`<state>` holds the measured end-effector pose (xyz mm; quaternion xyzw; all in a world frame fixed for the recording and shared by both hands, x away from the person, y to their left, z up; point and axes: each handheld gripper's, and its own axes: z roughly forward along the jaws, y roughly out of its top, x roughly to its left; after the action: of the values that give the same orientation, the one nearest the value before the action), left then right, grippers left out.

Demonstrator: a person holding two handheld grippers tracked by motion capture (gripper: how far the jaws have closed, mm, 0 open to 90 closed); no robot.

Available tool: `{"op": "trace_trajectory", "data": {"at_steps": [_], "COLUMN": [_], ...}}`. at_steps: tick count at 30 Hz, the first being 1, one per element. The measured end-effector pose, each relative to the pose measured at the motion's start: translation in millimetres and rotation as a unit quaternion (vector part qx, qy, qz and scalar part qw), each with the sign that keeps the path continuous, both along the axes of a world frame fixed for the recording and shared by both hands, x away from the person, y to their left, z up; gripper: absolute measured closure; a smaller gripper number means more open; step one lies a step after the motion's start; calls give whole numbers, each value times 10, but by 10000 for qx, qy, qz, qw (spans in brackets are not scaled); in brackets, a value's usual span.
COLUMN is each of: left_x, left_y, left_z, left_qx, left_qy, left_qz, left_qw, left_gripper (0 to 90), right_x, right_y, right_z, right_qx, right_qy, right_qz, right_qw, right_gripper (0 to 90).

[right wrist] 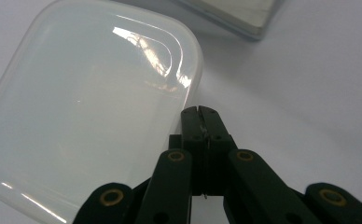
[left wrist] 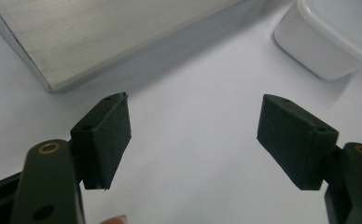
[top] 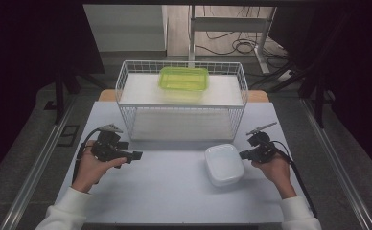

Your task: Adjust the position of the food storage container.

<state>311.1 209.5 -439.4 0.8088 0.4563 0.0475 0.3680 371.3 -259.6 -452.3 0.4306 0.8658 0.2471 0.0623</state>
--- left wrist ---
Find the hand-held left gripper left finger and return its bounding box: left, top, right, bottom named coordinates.
left=69, top=91, right=132, bottom=191

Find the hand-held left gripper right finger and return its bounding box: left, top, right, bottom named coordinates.
left=256, top=93, right=340, bottom=191

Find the white plastic container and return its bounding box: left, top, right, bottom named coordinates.
left=273, top=0, right=362, bottom=82

